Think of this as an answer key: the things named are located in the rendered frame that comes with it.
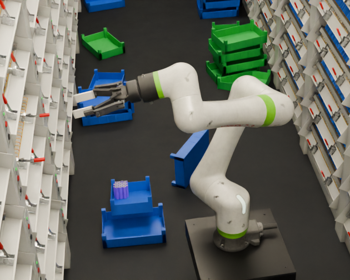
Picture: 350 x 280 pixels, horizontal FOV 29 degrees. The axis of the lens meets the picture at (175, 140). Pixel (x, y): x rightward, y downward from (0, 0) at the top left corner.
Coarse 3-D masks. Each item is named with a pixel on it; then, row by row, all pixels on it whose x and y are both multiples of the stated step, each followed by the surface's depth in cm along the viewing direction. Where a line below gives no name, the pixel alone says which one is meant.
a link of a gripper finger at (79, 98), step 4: (84, 92) 230; (88, 92) 229; (92, 92) 229; (76, 96) 230; (80, 96) 230; (84, 96) 230; (88, 96) 230; (92, 96) 230; (76, 100) 231; (80, 100) 231; (84, 100) 231
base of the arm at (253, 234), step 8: (256, 224) 270; (264, 224) 273; (272, 224) 273; (216, 232) 270; (248, 232) 267; (256, 232) 268; (216, 240) 269; (224, 240) 267; (232, 240) 265; (240, 240) 266; (248, 240) 269; (256, 240) 269; (224, 248) 267; (232, 248) 266; (240, 248) 266
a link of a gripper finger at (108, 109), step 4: (108, 104) 221; (112, 104) 220; (116, 104) 220; (120, 104) 220; (100, 108) 220; (104, 108) 220; (108, 108) 220; (112, 108) 221; (116, 108) 221; (120, 108) 221; (96, 112) 220; (100, 112) 220; (104, 112) 220; (108, 112) 221; (96, 116) 221; (100, 116) 221
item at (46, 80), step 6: (48, 48) 324; (54, 48) 324; (48, 54) 324; (54, 54) 325; (48, 60) 319; (48, 66) 310; (42, 72) 309; (48, 72) 310; (42, 78) 304; (48, 78) 306; (42, 84) 300; (48, 84) 301; (42, 90) 296; (48, 90) 298; (48, 96) 294; (48, 102) 290; (48, 108) 286
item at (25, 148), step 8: (24, 88) 254; (32, 88) 256; (32, 96) 257; (24, 104) 251; (32, 104) 252; (24, 112) 246; (32, 112) 248; (24, 128) 238; (32, 128) 240; (24, 136) 235; (32, 136) 236; (24, 144) 231; (16, 152) 226; (24, 152) 227; (24, 176) 217; (24, 184) 214; (24, 192) 207
